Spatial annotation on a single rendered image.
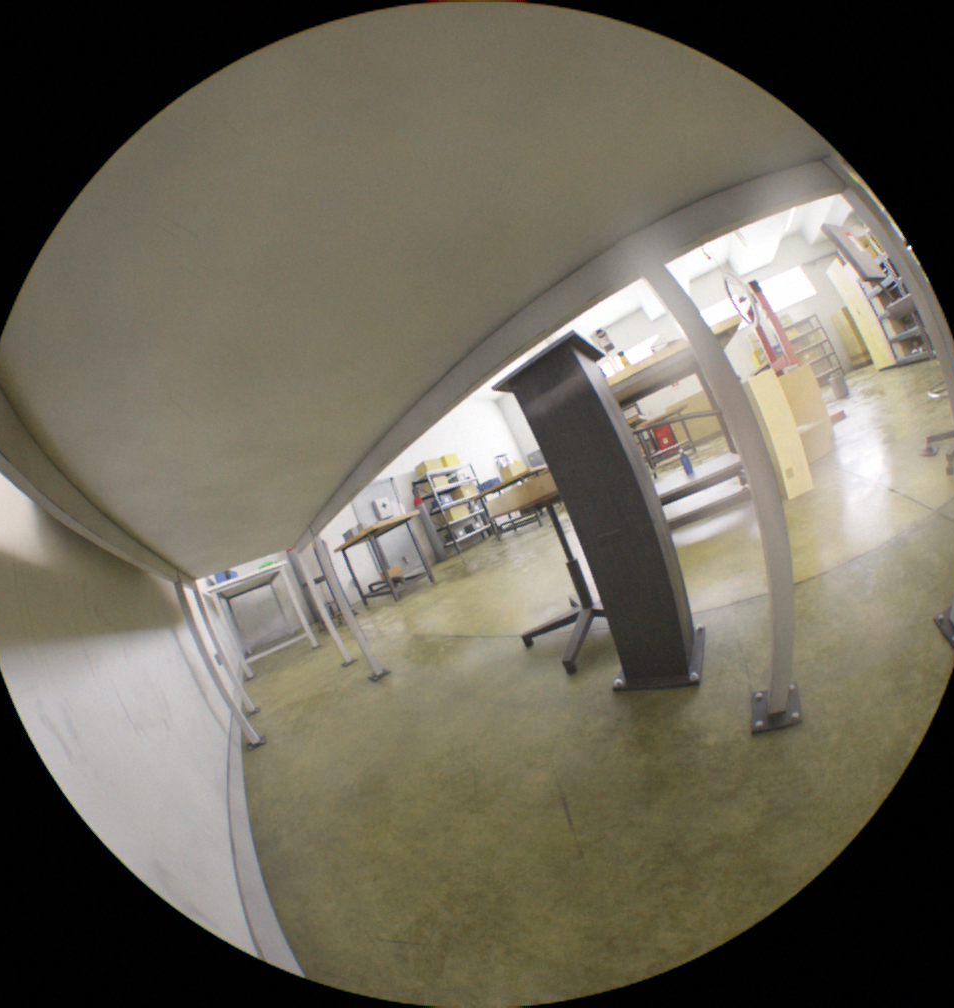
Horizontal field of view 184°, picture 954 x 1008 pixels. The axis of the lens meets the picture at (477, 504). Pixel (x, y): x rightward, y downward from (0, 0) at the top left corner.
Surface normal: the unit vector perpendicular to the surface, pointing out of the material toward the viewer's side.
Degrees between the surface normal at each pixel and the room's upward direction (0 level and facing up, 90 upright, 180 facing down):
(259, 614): 90
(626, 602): 90
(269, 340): 180
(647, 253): 90
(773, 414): 90
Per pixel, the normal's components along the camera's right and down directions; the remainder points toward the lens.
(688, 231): -0.63, 0.23
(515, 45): 0.39, 0.92
